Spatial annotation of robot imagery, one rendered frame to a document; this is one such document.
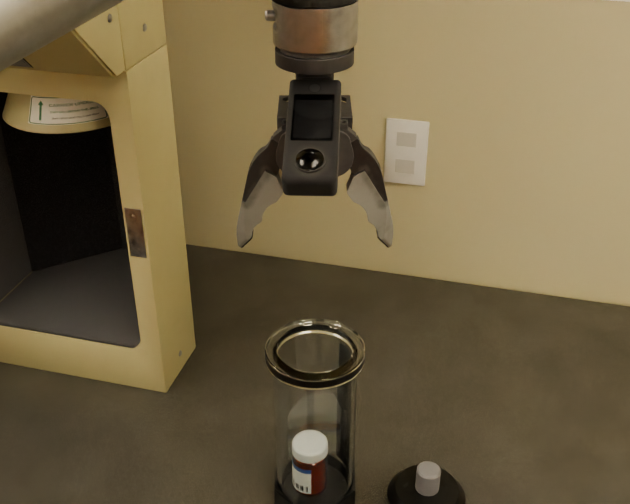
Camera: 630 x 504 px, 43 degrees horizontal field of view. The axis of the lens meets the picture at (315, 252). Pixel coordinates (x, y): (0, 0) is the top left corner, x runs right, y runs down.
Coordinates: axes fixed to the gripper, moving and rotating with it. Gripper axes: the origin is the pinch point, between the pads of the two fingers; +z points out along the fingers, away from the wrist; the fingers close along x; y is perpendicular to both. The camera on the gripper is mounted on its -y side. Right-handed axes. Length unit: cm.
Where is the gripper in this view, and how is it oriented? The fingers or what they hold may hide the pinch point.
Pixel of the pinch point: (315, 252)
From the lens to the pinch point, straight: 79.9
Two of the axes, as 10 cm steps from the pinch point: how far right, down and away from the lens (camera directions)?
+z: 0.0, 8.6, 5.1
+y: 0.0, -5.1, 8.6
